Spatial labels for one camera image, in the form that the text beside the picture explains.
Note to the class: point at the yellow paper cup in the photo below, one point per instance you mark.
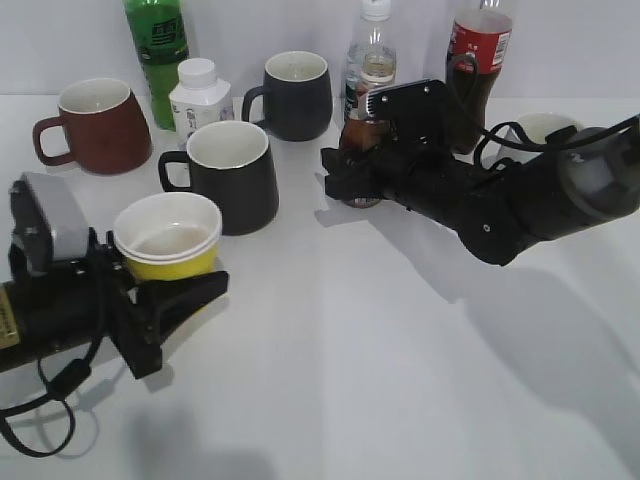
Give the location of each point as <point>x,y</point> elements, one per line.
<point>169,236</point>

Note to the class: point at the clear water bottle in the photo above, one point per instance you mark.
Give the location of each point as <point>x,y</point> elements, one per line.
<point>371,50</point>

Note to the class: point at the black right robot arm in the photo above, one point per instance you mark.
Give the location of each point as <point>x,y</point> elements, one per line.
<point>582,180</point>

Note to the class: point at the cola bottle red label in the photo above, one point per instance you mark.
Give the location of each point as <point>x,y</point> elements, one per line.
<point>478,43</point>

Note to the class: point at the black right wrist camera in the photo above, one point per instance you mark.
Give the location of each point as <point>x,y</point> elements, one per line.
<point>418,112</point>

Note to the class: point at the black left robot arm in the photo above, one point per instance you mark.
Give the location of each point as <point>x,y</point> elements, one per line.
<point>43,313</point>

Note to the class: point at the small white milk bottle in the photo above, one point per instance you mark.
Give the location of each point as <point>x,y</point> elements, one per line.
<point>200,98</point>

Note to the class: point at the white ceramic mug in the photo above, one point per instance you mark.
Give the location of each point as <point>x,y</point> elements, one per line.
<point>537,126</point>

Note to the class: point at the brown tea drink bottle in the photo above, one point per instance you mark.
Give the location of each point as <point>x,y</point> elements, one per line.
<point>362,131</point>

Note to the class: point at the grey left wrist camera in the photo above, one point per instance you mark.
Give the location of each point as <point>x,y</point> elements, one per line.
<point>50,226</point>

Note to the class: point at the black ceramic mug front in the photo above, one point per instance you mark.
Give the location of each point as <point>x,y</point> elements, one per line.
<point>230,163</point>

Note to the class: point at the dark red ceramic mug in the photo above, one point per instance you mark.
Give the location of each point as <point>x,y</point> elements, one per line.
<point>104,127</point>

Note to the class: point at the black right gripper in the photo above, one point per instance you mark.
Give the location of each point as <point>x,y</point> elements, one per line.
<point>428,180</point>

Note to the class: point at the dark grey ceramic mug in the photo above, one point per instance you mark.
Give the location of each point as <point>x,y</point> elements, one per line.
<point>296,96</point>

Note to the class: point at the green soda bottle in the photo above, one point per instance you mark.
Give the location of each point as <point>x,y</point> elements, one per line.
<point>160,41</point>

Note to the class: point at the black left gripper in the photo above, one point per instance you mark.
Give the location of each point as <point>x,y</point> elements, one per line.
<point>138,316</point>

